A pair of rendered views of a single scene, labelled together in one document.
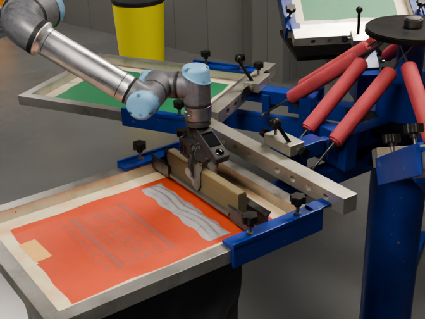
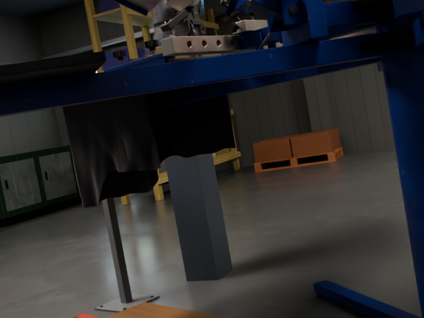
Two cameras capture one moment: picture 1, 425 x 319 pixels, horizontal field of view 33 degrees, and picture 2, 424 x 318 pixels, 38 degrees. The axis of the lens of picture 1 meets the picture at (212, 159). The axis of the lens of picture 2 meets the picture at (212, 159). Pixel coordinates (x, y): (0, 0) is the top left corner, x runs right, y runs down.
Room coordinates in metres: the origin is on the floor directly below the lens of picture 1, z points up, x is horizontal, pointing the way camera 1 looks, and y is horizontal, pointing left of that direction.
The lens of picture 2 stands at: (1.29, -2.17, 0.78)
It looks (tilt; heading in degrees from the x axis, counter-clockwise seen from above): 3 degrees down; 77
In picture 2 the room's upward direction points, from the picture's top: 10 degrees counter-clockwise
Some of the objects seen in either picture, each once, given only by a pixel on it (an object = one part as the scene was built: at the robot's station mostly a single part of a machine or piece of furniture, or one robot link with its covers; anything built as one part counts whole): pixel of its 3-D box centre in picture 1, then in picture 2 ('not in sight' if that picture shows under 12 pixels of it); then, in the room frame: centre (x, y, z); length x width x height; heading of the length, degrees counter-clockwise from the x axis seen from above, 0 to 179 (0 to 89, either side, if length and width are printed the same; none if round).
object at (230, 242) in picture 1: (274, 233); (139, 72); (1.58, -0.15, 0.97); 0.30 x 0.05 x 0.07; 124
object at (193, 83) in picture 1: (195, 85); not in sight; (1.81, 0.04, 1.31); 0.09 x 0.08 x 0.11; 75
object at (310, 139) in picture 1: (296, 150); (265, 36); (1.99, -0.26, 1.02); 0.17 x 0.06 x 0.05; 124
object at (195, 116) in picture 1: (197, 112); not in sight; (1.81, 0.04, 1.23); 0.08 x 0.08 x 0.05
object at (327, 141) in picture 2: not in sight; (297, 149); (4.35, 5.67, 0.19); 1.15 x 0.80 x 0.38; 139
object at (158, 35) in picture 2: not in sight; (166, 33); (1.90, 0.89, 1.25); 0.15 x 0.15 x 0.10
